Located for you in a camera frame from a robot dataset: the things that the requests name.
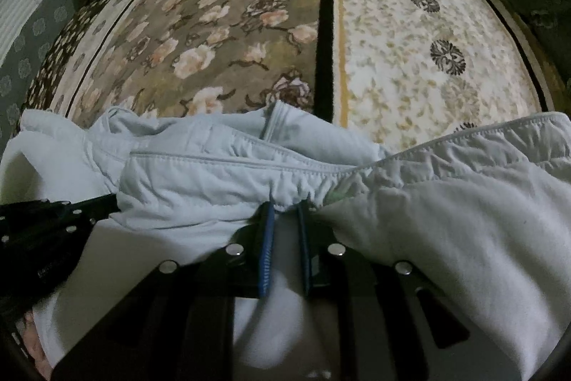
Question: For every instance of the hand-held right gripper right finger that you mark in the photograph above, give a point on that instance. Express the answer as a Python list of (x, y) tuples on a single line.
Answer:
[(305, 247)]

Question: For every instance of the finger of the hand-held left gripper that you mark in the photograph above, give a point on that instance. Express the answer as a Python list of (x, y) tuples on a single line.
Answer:
[(84, 213)]

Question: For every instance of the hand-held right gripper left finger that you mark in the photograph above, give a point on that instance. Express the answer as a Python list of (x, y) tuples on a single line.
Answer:
[(266, 247)]

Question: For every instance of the light blue garment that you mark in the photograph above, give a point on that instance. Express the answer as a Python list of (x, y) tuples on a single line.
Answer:
[(446, 207)]

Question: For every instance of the grey medallion patterned sheet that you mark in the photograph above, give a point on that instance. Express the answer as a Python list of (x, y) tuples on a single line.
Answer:
[(26, 50)]

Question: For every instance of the floral patterned blanket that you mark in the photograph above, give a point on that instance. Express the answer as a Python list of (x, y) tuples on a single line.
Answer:
[(200, 28)]

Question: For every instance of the white ribbed panel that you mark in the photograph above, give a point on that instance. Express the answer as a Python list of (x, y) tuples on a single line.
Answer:
[(18, 1)]

